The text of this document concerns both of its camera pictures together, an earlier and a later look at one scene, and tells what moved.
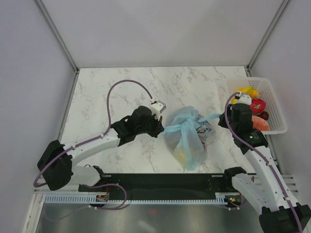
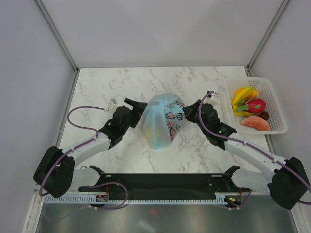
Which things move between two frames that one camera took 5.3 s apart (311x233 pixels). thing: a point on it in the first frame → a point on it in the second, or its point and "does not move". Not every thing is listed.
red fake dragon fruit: (258, 105) does not move
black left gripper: (158, 128) → (138, 109)
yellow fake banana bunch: (250, 91) does not move
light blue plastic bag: (185, 137) → (162, 117)
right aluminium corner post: (280, 10) does not move
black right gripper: (222, 122) → (189, 111)
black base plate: (162, 185) does not move
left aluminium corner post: (59, 40) does not move
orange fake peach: (255, 93) does not move
